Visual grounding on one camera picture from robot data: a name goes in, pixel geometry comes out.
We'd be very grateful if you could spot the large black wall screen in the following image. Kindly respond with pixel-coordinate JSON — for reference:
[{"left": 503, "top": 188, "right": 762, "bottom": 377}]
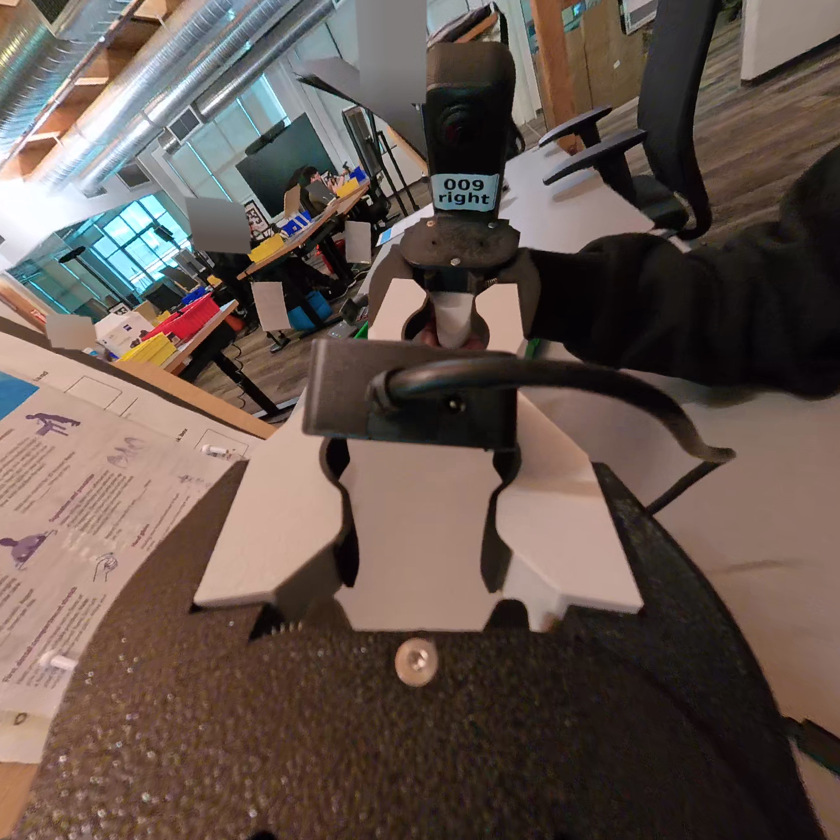
[{"left": 235, "top": 113, "right": 337, "bottom": 212}]

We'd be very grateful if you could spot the black hub cable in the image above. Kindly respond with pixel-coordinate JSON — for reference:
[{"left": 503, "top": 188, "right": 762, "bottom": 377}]
[{"left": 366, "top": 357, "right": 737, "bottom": 463}]

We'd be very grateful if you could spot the silver spiral air duct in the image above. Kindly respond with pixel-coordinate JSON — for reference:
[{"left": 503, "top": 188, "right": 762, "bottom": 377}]
[
  {"left": 29, "top": 0, "right": 395, "bottom": 191},
  {"left": 0, "top": 0, "right": 89, "bottom": 132}
]

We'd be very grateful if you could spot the person's right forearm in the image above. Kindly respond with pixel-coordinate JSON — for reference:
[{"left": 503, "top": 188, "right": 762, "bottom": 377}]
[{"left": 525, "top": 147, "right": 840, "bottom": 400}]

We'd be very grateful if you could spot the wooden post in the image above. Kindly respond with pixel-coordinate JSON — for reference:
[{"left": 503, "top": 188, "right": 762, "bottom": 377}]
[{"left": 528, "top": 0, "right": 580, "bottom": 132}]

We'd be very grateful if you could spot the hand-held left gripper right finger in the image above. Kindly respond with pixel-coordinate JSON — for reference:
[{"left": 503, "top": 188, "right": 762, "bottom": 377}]
[{"left": 481, "top": 390, "right": 645, "bottom": 632}]

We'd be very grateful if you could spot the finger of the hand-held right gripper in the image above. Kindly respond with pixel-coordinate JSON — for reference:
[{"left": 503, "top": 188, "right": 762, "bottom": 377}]
[
  {"left": 366, "top": 276, "right": 432, "bottom": 342},
  {"left": 472, "top": 282, "right": 529, "bottom": 355}
]

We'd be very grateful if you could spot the black office chair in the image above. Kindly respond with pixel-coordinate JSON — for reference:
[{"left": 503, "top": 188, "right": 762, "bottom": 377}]
[{"left": 538, "top": 0, "right": 719, "bottom": 240}]

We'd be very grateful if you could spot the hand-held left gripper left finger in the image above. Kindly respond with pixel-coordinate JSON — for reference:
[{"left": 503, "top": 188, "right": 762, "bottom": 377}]
[{"left": 193, "top": 392, "right": 361, "bottom": 608}]

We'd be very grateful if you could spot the black usb hub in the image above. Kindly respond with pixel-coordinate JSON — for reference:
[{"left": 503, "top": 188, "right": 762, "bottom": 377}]
[{"left": 304, "top": 339, "right": 521, "bottom": 452}]

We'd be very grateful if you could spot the wooden document stand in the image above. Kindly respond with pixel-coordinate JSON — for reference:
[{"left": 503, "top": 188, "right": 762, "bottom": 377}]
[{"left": 0, "top": 282, "right": 278, "bottom": 840}]

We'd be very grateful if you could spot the red plastic bin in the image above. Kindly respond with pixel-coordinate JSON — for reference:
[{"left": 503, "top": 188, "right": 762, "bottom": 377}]
[{"left": 154, "top": 292, "right": 221, "bottom": 342}]

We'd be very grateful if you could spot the brown cardboard panel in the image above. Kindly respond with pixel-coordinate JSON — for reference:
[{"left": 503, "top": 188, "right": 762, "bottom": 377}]
[{"left": 564, "top": 0, "right": 651, "bottom": 112}]

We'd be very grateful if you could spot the wooden desk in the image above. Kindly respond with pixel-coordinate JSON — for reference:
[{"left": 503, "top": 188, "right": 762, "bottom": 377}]
[
  {"left": 98, "top": 298, "right": 290, "bottom": 421},
  {"left": 238, "top": 182, "right": 370, "bottom": 309}
]

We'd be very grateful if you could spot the white cardboard box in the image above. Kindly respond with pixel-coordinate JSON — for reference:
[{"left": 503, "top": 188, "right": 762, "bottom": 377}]
[{"left": 95, "top": 314, "right": 155, "bottom": 347}]

